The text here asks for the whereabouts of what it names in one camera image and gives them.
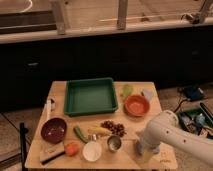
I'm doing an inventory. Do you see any wooden table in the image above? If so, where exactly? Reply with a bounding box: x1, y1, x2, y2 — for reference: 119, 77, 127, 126
25, 81, 177, 171

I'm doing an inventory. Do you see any yellow corn cob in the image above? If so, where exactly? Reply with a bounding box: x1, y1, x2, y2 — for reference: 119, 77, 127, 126
88, 127, 112, 136

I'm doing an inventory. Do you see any green pear toy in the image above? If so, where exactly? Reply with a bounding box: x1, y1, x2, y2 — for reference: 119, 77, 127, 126
121, 84, 133, 100

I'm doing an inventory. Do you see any orange carrot toy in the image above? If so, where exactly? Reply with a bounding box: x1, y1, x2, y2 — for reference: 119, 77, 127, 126
65, 142, 80, 157

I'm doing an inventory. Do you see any dark red bowl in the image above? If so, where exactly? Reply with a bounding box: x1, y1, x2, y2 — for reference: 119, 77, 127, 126
41, 118, 67, 144

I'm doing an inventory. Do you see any green bin with clutter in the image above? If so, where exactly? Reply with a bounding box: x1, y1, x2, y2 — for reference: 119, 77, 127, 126
177, 103, 213, 140

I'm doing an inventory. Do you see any green cucumber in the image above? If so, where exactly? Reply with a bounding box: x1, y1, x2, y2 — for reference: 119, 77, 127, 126
73, 126, 89, 143

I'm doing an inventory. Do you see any green plastic tray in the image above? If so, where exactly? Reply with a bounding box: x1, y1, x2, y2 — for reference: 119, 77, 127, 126
64, 78, 118, 117

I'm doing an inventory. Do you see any orange bowl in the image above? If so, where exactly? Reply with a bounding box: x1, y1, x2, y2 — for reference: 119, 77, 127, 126
124, 95, 150, 117

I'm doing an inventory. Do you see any bunch of red grapes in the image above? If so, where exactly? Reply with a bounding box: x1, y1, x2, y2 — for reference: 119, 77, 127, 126
101, 120, 126, 137

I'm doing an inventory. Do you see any blue device on floor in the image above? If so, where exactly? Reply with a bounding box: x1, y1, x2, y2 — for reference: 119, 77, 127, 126
178, 86, 204, 101

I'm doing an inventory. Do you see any grey small cloth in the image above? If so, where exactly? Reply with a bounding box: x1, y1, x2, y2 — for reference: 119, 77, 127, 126
141, 89, 154, 101

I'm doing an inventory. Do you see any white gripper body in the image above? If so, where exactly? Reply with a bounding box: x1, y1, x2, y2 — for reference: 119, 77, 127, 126
136, 144, 160, 163

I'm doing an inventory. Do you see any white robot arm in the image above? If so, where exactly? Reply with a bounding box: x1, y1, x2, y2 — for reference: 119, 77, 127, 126
135, 110, 213, 167

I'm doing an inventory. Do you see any metal cup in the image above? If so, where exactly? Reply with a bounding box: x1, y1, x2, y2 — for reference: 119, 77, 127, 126
107, 135, 122, 152

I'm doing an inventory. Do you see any white small bottle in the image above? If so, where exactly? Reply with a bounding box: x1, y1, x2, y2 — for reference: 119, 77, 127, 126
46, 99, 55, 120

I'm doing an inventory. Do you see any wooden brush block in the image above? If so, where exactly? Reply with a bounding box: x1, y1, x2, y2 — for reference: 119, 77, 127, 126
39, 143, 65, 165

